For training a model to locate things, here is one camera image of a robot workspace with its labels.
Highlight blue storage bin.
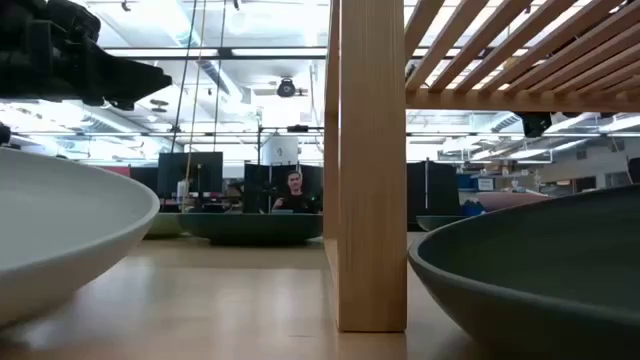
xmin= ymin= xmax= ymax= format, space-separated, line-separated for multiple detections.
xmin=457 ymin=172 xmax=497 ymax=192

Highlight person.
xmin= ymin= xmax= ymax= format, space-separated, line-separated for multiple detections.
xmin=269 ymin=169 xmax=321 ymax=215

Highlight black overhead frame bar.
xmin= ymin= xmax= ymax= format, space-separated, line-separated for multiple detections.
xmin=102 ymin=46 xmax=329 ymax=62

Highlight black partition panel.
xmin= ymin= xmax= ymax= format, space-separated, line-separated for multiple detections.
xmin=243 ymin=162 xmax=324 ymax=214
xmin=406 ymin=160 xmax=461 ymax=224

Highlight red cloth partition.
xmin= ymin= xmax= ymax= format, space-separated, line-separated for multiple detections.
xmin=97 ymin=165 xmax=132 ymax=179

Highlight white plate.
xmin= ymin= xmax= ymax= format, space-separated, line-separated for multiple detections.
xmin=0 ymin=147 xmax=161 ymax=329

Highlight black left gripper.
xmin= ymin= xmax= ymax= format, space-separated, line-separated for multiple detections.
xmin=0 ymin=0 xmax=174 ymax=112

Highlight light green plate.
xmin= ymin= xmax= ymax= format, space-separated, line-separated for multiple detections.
xmin=143 ymin=212 xmax=186 ymax=240

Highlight black round hanging camera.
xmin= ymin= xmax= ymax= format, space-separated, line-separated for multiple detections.
xmin=276 ymin=77 xmax=297 ymax=99

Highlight black hanging cable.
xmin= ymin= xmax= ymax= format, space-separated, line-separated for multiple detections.
xmin=213 ymin=0 xmax=227 ymax=153
xmin=169 ymin=0 xmax=199 ymax=154

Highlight wooden slatted shelf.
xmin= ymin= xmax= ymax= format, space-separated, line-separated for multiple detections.
xmin=322 ymin=0 xmax=640 ymax=334

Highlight dark green plate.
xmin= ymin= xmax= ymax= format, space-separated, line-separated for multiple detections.
xmin=415 ymin=214 xmax=469 ymax=232
xmin=407 ymin=183 xmax=640 ymax=360

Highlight purple plate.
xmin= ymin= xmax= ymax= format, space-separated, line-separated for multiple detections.
xmin=477 ymin=191 xmax=554 ymax=214

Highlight yellow hanging cable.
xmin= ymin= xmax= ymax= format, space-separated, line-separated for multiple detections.
xmin=180 ymin=0 xmax=208 ymax=214

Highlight dark green bowl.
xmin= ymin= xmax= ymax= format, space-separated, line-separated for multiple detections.
xmin=177 ymin=212 xmax=325 ymax=246

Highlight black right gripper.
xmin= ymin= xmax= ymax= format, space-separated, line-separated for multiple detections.
xmin=516 ymin=111 xmax=554 ymax=139

